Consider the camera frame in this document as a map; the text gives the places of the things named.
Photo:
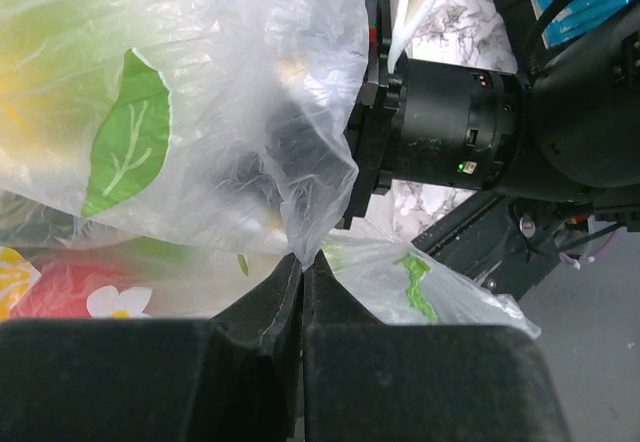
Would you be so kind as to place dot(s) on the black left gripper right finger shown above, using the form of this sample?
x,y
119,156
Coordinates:
x,y
367,381

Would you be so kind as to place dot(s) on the black tool box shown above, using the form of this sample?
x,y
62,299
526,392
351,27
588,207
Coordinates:
x,y
575,20

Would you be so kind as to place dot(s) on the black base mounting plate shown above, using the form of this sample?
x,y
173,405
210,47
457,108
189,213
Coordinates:
x,y
503,244

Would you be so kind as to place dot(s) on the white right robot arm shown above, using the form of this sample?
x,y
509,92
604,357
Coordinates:
x,y
565,132

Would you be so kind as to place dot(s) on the yellow fake fruit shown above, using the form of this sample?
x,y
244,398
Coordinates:
x,y
30,114

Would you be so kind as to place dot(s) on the clear plastic bag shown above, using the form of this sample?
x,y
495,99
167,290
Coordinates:
x,y
204,140

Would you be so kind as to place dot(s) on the red fake fruit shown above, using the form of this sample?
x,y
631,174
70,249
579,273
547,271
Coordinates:
x,y
83,290

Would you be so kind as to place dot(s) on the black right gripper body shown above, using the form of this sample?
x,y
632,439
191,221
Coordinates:
x,y
370,124

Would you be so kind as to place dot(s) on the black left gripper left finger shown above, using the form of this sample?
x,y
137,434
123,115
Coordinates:
x,y
229,378

